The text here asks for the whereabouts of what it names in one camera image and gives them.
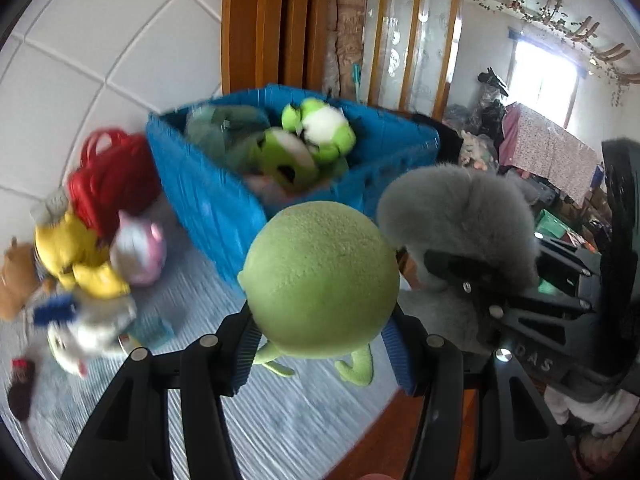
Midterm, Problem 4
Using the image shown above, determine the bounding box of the pink white plush toy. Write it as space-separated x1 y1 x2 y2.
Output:
109 210 167 288

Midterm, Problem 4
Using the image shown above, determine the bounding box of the red handbag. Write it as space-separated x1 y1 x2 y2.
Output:
67 128 162 241

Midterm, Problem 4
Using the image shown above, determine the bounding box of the dark red small toy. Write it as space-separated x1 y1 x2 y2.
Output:
7 357 38 422

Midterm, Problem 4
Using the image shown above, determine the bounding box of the green frog plush toy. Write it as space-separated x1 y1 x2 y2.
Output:
245 127 351 193

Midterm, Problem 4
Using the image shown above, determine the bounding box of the pile of dark bags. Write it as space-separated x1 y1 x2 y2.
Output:
442 67 516 148

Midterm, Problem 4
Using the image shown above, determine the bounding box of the teal grey plush toy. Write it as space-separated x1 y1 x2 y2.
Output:
185 102 273 166

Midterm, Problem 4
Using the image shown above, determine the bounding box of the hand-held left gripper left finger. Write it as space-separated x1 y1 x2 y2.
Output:
60 302 262 480

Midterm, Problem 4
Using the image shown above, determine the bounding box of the brown plush toy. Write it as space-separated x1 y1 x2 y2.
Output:
0 237 56 322

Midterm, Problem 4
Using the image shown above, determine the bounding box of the vine ceiling decoration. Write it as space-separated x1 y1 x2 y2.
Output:
465 0 640 108

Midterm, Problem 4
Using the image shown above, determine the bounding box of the green one-eyed plush toy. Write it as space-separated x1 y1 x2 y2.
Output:
280 97 357 163

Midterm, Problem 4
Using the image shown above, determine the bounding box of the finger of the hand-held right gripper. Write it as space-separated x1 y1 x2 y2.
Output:
422 249 598 321
534 232 603 283

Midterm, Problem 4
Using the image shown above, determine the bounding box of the grey fluffy plush toy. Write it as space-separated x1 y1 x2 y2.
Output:
376 162 543 356

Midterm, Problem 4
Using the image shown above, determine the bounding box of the person's right forearm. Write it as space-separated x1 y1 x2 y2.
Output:
544 384 640 438

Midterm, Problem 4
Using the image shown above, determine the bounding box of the white blue plush toy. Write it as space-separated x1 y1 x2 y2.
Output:
31 292 138 378

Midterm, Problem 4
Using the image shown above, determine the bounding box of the small teal box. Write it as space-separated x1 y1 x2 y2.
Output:
125 310 176 351

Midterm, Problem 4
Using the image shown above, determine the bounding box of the round green monster plush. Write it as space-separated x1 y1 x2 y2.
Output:
237 201 401 387

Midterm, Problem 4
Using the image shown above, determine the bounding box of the yellow plush toy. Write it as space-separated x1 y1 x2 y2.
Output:
34 210 132 301

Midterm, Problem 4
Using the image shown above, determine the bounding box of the green storage box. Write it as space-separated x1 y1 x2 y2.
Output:
536 208 581 241

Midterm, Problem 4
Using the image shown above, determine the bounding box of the window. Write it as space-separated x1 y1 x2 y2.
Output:
509 27 587 131

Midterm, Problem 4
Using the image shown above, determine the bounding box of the wooden door frame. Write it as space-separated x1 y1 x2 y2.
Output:
221 0 466 121

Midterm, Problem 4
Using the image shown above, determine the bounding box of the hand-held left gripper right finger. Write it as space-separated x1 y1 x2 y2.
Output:
382 307 581 480

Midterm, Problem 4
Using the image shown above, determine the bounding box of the blue plastic basket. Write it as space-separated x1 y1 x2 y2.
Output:
146 83 441 286

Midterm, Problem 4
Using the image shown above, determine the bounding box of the carved wooden pillar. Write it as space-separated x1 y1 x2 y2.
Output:
322 0 370 103

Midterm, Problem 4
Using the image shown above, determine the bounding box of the pink floral cloth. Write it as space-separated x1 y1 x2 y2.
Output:
499 102 603 206

